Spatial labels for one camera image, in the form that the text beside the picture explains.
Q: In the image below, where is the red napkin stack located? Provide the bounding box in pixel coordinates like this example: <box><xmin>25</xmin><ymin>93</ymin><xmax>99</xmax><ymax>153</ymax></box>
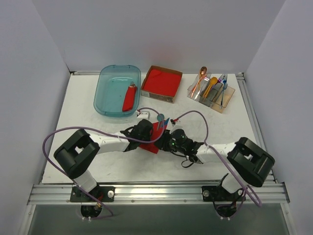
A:
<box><xmin>141</xmin><ymin>69</ymin><xmax>182</xmax><ymax>97</ymax></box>

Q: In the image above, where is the copper metallic spoon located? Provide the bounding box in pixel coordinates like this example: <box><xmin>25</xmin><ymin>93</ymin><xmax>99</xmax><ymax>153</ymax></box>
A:
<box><xmin>191</xmin><ymin>66</ymin><xmax>207</xmax><ymax>97</ymax></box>

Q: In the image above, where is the teal plastic basin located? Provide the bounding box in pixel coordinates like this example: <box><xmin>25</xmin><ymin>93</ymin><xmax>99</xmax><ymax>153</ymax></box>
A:
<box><xmin>93</xmin><ymin>65</ymin><xmax>141</xmax><ymax>118</ymax></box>

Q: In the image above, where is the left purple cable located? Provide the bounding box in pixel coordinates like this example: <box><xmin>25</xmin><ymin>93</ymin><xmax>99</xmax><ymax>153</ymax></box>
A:
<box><xmin>42</xmin><ymin>107</ymin><xmax>163</xmax><ymax>219</ymax></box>

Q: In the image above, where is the blue plastic fork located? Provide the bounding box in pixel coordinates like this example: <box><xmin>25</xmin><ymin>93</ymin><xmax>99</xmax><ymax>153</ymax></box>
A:
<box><xmin>220</xmin><ymin>82</ymin><xmax>228</xmax><ymax>109</ymax></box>

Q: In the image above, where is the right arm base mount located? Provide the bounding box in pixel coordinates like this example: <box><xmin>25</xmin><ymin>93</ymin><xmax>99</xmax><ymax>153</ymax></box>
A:
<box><xmin>201</xmin><ymin>184</ymin><xmax>246</xmax><ymax>203</ymax></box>

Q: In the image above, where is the purple cable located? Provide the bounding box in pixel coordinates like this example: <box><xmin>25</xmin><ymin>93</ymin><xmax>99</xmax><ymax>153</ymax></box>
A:
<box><xmin>172</xmin><ymin>110</ymin><xmax>262</xmax><ymax>217</ymax></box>
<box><xmin>42</xmin><ymin>107</ymin><xmax>163</xmax><ymax>219</ymax></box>

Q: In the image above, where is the rolled red napkin bundle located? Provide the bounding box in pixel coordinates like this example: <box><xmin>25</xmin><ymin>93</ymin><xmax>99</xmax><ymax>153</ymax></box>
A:
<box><xmin>122</xmin><ymin>82</ymin><xmax>137</xmax><ymax>112</ymax></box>

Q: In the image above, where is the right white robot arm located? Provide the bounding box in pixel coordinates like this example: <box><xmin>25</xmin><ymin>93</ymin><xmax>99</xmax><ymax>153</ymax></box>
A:
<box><xmin>154</xmin><ymin>129</ymin><xmax>275</xmax><ymax>200</ymax></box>

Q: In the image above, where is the blue plastic knife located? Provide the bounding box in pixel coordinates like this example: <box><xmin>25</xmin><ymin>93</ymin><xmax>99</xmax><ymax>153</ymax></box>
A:
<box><xmin>160</xmin><ymin>118</ymin><xmax>170</xmax><ymax>129</ymax></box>

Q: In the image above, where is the teal plastic spoon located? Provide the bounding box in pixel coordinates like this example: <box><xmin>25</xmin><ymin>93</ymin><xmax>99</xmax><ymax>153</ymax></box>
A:
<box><xmin>157</xmin><ymin>114</ymin><xmax>164</xmax><ymax>130</ymax></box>

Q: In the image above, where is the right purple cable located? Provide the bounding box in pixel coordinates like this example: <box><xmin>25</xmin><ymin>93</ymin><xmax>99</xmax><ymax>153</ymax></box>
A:
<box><xmin>172</xmin><ymin>110</ymin><xmax>262</xmax><ymax>217</ymax></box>

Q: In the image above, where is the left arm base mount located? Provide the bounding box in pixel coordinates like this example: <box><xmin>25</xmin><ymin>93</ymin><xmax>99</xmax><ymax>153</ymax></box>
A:
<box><xmin>70</xmin><ymin>186</ymin><xmax>115</xmax><ymax>202</ymax></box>

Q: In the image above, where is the aluminium frame rail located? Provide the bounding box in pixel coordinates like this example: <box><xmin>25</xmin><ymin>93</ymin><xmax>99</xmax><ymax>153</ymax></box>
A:
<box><xmin>26</xmin><ymin>70</ymin><xmax>291</xmax><ymax>206</ymax></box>

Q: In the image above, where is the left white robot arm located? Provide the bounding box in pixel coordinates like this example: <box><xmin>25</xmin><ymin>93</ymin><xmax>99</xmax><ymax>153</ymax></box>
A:
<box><xmin>54</xmin><ymin>119</ymin><xmax>153</xmax><ymax>201</ymax></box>

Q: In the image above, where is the cardboard napkin box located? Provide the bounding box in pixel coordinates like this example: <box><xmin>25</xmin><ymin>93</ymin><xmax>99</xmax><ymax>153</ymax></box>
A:
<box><xmin>140</xmin><ymin>65</ymin><xmax>183</xmax><ymax>103</ymax></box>

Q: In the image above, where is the yellow plastic spoon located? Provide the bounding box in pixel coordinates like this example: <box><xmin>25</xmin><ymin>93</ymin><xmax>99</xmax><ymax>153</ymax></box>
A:
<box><xmin>203</xmin><ymin>77</ymin><xmax>218</xmax><ymax>98</ymax></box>

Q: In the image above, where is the clear utensil organizer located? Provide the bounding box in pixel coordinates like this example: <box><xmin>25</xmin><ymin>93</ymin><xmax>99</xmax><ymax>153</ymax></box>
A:
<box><xmin>187</xmin><ymin>75</ymin><xmax>235</xmax><ymax>113</ymax></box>

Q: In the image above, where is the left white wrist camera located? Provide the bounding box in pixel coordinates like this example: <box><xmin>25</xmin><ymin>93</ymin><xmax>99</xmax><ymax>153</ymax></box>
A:
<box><xmin>136</xmin><ymin>111</ymin><xmax>150</xmax><ymax>120</ymax></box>

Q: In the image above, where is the silver fork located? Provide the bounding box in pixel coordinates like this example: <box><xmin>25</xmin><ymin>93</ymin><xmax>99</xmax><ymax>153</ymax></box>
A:
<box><xmin>202</xmin><ymin>73</ymin><xmax>211</xmax><ymax>86</ymax></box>

